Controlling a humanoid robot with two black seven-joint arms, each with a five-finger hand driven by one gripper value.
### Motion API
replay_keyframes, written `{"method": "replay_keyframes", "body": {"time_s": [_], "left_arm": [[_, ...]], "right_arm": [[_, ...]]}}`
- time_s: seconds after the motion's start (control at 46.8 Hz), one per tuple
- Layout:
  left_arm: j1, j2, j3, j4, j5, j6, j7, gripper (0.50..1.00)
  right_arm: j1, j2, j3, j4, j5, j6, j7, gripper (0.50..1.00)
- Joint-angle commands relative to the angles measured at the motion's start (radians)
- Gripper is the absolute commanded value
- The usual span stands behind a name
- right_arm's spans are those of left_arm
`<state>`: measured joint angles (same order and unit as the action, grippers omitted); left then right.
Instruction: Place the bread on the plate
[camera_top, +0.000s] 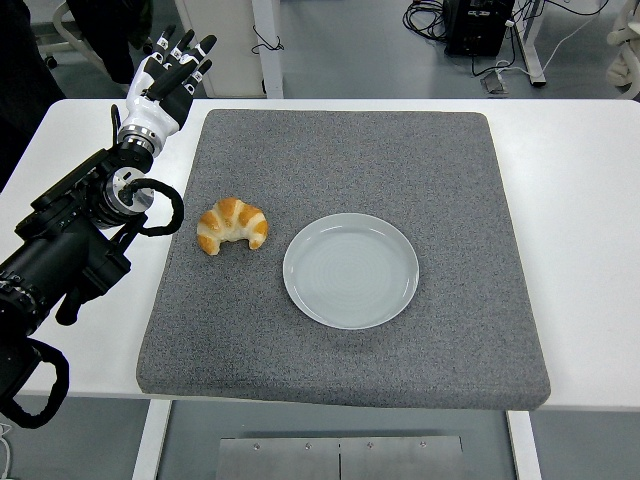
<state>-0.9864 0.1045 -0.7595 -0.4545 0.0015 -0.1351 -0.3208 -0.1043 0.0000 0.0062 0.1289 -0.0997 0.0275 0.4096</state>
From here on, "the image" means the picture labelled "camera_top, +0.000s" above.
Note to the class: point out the white wheeled chair frame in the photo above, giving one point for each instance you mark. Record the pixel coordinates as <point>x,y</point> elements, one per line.
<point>59,20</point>

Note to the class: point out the golden croissant bread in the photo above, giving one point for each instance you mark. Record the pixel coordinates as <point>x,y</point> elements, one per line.
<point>230,212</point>

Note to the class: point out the clear floor socket box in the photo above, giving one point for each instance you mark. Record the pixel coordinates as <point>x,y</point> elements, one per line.
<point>495,84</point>

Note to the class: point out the white table leg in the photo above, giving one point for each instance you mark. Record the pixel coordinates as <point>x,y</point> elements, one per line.
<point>524,445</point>
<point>150,440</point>

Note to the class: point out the black equipment box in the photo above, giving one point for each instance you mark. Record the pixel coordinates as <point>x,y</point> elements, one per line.
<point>475,30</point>

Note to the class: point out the white desk leg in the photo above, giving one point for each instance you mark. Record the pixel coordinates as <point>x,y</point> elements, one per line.
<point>531,45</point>

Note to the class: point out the white desk side panel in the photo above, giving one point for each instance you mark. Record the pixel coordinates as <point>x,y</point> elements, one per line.
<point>235,30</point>

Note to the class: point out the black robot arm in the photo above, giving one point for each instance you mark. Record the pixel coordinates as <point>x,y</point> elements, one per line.
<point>50,250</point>

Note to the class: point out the grey felt mat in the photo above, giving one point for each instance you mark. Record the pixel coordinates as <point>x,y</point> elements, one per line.
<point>350,160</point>

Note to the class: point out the pale grey round plate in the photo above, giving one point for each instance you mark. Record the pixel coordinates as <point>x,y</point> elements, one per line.
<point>350,272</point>

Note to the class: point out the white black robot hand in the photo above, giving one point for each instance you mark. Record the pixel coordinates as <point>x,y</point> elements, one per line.
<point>150,112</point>

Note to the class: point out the person's leg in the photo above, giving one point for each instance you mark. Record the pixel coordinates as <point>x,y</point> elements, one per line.
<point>107,35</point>

